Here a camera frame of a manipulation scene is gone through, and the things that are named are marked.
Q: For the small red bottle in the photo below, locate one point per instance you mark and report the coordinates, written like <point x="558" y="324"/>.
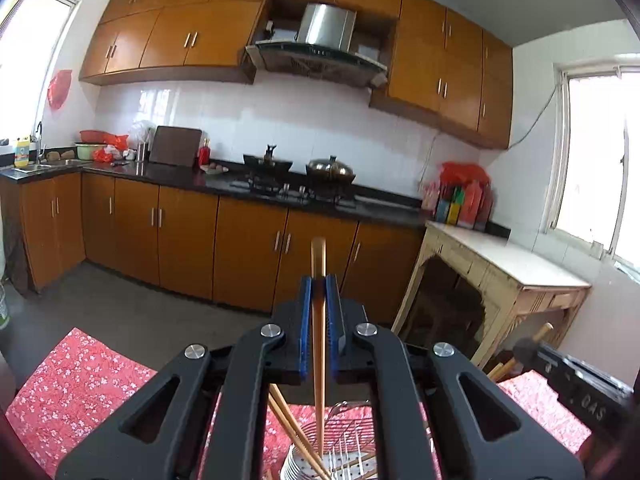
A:
<point x="204" y="155"/>

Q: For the red basin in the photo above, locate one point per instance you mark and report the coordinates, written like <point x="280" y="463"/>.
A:
<point x="95" y="136"/>

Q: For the large window with bars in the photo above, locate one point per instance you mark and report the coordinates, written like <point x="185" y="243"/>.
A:
<point x="600" y="160"/>

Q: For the cream wooden side table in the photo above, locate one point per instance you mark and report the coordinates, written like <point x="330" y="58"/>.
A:
<point x="500" y="255"/>

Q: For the black kitchen countertop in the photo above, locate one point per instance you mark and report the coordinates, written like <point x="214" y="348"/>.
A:
<point x="170" y="177"/>

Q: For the red bag on wall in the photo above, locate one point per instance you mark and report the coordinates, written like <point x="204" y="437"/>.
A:
<point x="59" y="90"/>

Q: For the large red plastic bag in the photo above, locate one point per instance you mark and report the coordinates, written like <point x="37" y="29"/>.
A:
<point x="462" y="172"/>

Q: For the brown base cabinets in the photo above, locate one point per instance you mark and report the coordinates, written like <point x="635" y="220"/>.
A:
<point x="185" y="240"/>

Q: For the red floral tablecloth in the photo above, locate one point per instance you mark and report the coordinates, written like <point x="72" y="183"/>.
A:
<point x="75" y="385"/>

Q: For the colourful box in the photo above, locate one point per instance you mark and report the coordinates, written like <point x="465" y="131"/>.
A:
<point x="447" y="207"/>

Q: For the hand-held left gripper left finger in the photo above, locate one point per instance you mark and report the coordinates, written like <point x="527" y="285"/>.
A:
<point x="306" y="325"/>

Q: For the yellow detergent bottle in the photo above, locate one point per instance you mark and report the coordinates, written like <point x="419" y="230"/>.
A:
<point x="21" y="154"/>

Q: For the dark wooden cutting board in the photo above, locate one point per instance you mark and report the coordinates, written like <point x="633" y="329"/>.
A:
<point x="175" y="146"/>

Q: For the steel range hood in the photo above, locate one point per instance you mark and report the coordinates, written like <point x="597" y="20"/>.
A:
<point x="327" y="27"/>

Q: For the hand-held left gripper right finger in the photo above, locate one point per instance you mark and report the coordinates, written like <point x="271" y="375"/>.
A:
<point x="332" y="322"/>

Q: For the gas stove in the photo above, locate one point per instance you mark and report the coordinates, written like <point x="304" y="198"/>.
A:
<point x="300" y="191"/>

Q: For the green basin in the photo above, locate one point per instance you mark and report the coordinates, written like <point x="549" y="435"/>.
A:
<point x="89" y="151"/>

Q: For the steel cup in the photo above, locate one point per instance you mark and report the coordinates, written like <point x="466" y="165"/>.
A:
<point x="142" y="152"/>

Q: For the white plastic bag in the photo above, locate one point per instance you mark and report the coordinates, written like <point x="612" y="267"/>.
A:
<point x="142" y="131"/>

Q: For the metal faucet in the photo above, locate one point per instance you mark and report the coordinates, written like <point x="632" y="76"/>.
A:
<point x="38" y="140"/>

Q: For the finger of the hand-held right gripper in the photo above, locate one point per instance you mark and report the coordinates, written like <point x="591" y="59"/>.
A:
<point x="527" y="352"/>

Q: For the brown wall cabinets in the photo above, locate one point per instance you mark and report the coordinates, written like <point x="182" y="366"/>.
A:
<point x="200" y="35"/>

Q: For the steel sink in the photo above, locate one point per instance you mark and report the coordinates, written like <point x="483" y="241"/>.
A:
<point x="45" y="165"/>

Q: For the pink packet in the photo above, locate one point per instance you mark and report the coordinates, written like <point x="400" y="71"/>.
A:
<point x="430" y="197"/>

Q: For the small plate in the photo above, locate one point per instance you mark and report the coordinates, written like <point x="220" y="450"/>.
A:
<point x="214" y="169"/>

